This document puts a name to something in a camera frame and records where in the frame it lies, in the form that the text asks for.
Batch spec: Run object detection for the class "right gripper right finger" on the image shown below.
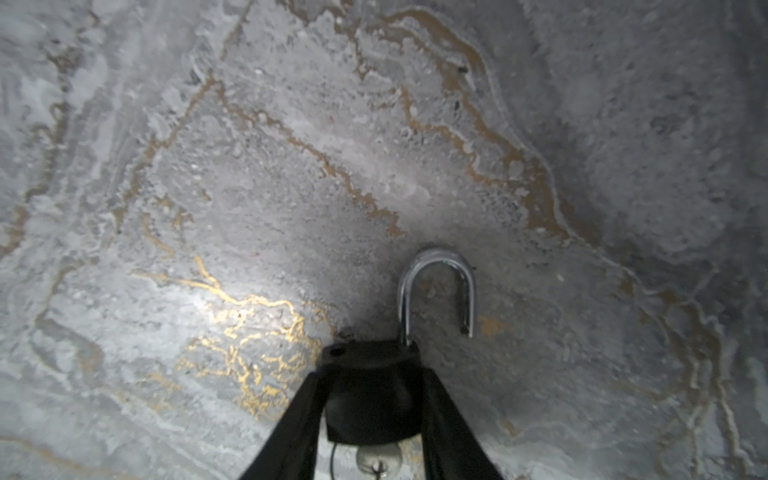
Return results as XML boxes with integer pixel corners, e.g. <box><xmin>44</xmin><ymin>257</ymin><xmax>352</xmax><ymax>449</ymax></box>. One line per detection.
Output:
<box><xmin>421</xmin><ymin>368</ymin><xmax>502</xmax><ymax>479</ymax></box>

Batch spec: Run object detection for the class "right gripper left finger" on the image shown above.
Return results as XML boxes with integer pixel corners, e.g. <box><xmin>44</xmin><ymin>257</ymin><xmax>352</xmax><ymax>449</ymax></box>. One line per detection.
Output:
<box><xmin>240</xmin><ymin>372</ymin><xmax>330</xmax><ymax>480</ymax></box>

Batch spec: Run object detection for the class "black padlock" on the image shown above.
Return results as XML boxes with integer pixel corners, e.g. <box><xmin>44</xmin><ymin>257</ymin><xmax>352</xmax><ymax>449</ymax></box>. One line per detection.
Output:
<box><xmin>321</xmin><ymin>247</ymin><xmax>477</xmax><ymax>479</ymax></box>

